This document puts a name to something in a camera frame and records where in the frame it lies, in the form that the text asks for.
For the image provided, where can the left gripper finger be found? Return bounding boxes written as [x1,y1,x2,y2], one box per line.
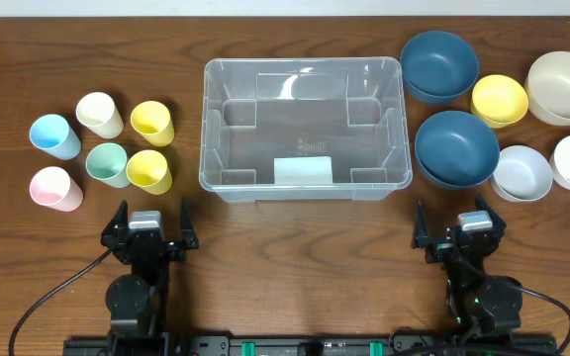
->
[101,200,129,237]
[180,198,197,242]

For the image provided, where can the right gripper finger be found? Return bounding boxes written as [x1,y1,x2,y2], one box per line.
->
[411,202,429,249]
[475,194,506,228]

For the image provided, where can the dark blue bowl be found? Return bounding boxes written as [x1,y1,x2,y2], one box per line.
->
[400,31,480,104]
[415,111,501,190]

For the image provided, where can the yellow bowl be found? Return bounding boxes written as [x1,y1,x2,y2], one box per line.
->
[470,74,528,129]

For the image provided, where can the large beige bowl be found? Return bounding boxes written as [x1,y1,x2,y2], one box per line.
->
[524,51,570,127]

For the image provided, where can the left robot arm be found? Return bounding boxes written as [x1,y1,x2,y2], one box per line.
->
[101,200,199,337]

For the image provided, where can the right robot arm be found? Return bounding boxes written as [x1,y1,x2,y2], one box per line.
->
[411,195,523,345]

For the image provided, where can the clear plastic storage container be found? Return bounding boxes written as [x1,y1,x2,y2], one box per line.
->
[199,56,413,203]

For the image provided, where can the light grey bowl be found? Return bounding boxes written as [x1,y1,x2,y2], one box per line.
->
[490,145,553,203]

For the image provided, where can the lower yellow cup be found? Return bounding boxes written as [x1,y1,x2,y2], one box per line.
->
[126,150,172,195]

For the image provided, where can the yellow cup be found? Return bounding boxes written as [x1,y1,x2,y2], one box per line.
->
[130,101,175,146]
[126,150,172,195]

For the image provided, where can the mint green cup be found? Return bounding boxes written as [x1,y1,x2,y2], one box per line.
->
[85,142,131,188]

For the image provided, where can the pink cup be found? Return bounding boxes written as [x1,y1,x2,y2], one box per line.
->
[29,166,83,212]

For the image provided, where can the upper yellow cup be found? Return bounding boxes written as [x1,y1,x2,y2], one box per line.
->
[130,101,175,146]

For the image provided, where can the light blue cup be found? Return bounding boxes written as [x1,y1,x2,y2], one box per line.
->
[29,114,81,160]

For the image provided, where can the cream white cup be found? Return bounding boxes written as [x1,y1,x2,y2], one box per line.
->
[75,92,124,139]

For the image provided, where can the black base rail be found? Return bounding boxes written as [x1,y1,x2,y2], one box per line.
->
[62,332,558,356]

